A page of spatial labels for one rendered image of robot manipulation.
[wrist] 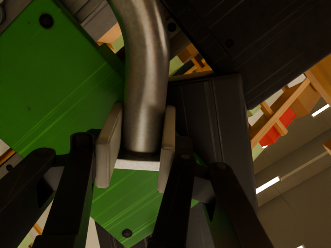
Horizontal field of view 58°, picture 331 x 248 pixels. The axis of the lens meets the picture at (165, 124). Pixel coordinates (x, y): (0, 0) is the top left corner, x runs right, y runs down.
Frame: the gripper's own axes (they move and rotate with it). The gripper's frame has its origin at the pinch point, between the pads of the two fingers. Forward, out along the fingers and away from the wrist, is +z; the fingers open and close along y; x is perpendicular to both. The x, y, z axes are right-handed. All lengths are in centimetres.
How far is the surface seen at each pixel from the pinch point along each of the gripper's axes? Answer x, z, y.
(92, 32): -2, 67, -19
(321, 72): -8, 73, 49
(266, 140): -136, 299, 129
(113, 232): -12.2, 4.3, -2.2
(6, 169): -14.2, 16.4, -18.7
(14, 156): -12.2, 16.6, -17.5
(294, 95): -88, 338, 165
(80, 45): 5.1, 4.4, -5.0
